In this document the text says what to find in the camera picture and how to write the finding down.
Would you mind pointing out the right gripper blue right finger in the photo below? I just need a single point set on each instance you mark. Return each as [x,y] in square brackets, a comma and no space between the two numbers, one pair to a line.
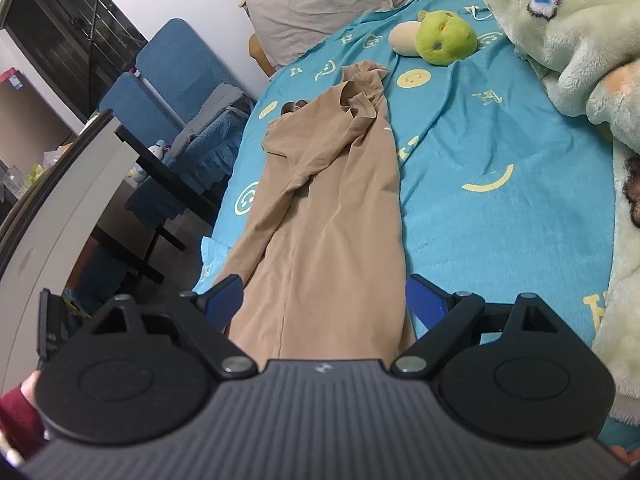
[450,320]

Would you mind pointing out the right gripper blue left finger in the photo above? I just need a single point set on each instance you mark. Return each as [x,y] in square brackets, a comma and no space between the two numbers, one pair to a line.
[201,321]

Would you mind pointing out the tan t-shirt with white print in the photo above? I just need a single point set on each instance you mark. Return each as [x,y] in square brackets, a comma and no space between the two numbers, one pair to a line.
[321,257]

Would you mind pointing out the person's left hand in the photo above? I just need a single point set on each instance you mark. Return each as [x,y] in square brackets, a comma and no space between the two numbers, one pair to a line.
[22,431]

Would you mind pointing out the items on table top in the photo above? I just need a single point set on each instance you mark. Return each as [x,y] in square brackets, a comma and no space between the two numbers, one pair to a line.
[25,174]

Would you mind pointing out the teal patterned bed sheet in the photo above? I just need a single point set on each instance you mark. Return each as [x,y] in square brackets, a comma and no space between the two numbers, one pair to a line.
[499,192]

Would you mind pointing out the small blue white toy figure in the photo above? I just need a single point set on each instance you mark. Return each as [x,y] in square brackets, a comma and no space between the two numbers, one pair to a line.
[159,149]

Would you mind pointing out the brown cabinet with pink box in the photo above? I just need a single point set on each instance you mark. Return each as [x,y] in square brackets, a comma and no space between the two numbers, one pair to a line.
[18,96]

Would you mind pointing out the near blue covered chair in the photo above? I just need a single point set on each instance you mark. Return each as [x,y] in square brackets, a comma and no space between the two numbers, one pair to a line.
[196,89]

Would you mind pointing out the blue covered chair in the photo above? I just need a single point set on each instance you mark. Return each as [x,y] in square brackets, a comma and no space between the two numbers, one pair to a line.
[196,89]
[139,111]

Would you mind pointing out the far blue covered chair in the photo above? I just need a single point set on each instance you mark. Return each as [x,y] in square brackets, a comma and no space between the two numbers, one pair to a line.
[139,111]

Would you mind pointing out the grey cloth on chair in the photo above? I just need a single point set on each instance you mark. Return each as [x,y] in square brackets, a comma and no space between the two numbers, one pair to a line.
[224,97]

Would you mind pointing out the green and beige plush toy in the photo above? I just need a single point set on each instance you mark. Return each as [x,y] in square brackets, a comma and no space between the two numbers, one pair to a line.
[440,38]

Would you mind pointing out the black window grille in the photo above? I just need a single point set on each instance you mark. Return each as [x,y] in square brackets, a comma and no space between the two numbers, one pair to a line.
[79,47]

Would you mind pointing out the grey pillow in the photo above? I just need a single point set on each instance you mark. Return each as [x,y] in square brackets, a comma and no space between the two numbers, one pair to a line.
[330,5]

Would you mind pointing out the light green fleece blanket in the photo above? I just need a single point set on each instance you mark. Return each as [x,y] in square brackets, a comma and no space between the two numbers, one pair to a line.
[586,55]

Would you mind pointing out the white table with black frame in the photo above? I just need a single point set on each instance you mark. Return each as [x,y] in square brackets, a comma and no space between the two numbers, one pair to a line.
[70,233]

